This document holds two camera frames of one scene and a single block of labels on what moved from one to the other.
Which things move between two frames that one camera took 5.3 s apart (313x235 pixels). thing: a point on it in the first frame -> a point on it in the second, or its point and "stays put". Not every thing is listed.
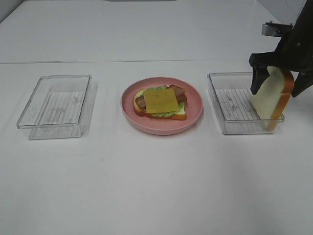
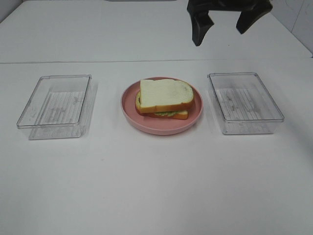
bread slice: x=273 y=95 -> x=156 y=95
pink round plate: x=161 y=105 stays put
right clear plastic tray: x=233 y=94 stays put
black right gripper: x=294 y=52 -> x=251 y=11
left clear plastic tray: x=55 y=109 stays put
